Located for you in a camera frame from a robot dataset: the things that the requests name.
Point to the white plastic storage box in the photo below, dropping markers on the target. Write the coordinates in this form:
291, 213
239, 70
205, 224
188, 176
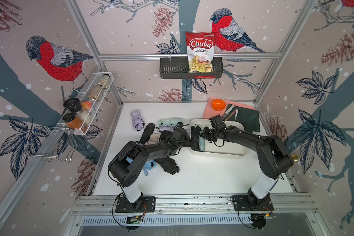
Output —
229, 150

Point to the black crumpled umbrella front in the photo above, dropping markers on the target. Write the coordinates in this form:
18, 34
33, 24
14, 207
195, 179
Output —
168, 165

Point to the black umbrella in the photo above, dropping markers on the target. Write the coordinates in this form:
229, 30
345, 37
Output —
168, 165
194, 138
148, 131

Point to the orange spice jar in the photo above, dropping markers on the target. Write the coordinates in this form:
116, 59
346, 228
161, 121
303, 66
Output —
74, 122

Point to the dark green cloth napkin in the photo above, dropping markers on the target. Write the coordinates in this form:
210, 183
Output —
248, 118

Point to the black wire wall basket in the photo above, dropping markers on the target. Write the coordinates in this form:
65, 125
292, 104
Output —
177, 68

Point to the light blue umbrella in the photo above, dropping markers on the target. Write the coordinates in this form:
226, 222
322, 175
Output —
147, 166

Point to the glass spice jars row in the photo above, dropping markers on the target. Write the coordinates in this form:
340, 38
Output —
95, 92

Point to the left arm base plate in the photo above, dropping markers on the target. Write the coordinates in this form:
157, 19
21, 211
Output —
143, 204

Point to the orange plastic bowl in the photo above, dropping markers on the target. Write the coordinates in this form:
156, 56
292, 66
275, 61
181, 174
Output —
218, 105

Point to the red cassava chips bag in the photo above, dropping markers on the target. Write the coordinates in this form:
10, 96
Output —
200, 51

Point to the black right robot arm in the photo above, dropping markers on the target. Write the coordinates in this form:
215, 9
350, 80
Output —
273, 156

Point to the pale teal umbrella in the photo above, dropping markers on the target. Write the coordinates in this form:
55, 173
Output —
202, 142

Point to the beige folded umbrella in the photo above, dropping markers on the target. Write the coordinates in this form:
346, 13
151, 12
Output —
154, 139

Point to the white handled kitchen knife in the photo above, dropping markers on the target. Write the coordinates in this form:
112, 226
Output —
228, 112

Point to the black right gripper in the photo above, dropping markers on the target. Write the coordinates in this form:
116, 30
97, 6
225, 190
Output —
203, 134

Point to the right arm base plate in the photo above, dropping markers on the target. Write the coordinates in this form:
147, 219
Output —
250, 203

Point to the pink plastic tray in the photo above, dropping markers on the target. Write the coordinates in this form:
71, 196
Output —
210, 111

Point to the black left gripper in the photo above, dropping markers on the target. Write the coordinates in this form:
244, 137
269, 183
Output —
187, 138

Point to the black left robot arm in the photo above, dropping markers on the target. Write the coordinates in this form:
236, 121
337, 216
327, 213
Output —
117, 167

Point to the white wire spice rack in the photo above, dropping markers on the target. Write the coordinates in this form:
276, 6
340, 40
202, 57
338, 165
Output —
81, 111

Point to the black lid spice grinder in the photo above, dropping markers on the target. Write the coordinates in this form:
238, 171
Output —
73, 105

